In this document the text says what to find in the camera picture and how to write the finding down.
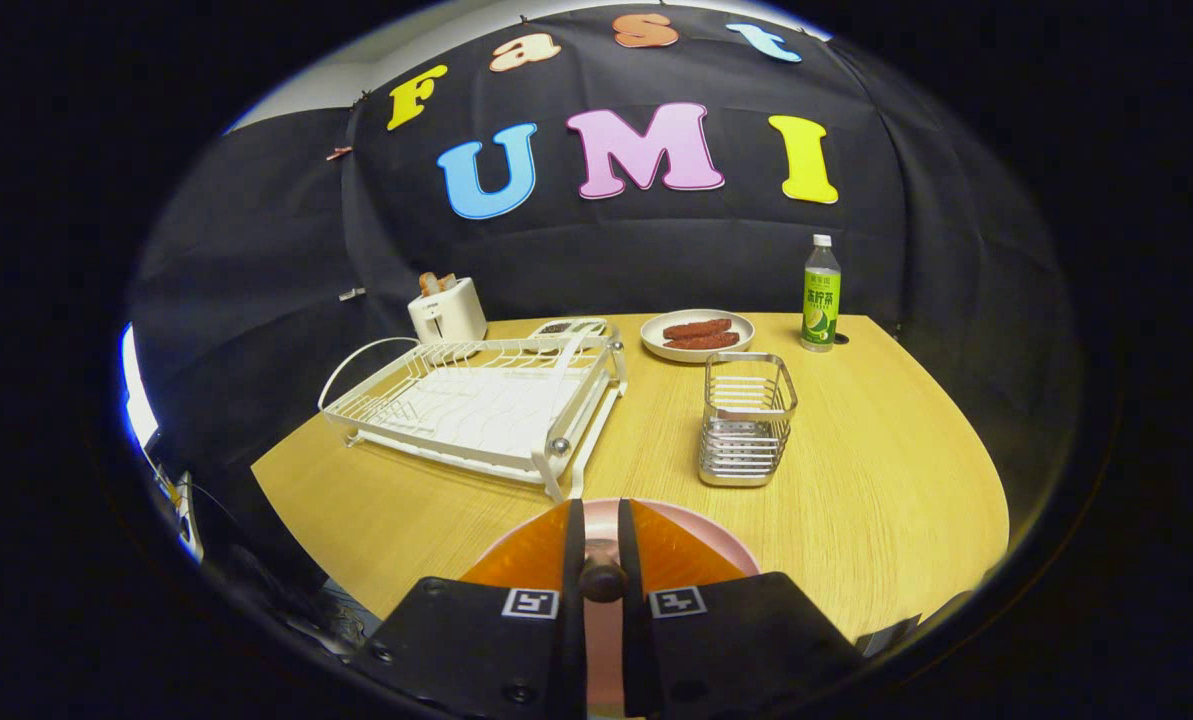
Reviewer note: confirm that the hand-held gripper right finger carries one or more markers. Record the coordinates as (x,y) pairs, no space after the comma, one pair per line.
(636,650)

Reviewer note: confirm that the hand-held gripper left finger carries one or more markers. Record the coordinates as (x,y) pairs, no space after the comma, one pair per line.
(574,640)

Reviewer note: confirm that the pink plate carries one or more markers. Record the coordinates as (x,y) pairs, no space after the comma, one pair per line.
(604,660)

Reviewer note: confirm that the white plate with sausages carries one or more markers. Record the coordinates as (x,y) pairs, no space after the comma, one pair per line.
(656,345)

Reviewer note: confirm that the small white tray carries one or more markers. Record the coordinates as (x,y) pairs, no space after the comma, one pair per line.
(568,327)

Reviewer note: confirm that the red-brown sausage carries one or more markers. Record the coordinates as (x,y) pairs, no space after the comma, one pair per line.
(704,342)
(696,328)

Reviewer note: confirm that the white toaster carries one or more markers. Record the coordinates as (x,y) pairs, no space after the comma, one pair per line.
(451,315)

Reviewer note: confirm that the green label drink bottle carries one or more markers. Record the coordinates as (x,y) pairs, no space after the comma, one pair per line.
(821,300)

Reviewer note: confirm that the black backdrop cloth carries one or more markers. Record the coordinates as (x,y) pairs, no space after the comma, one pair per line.
(656,250)

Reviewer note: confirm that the computer monitor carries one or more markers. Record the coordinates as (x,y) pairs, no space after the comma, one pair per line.
(136,400)

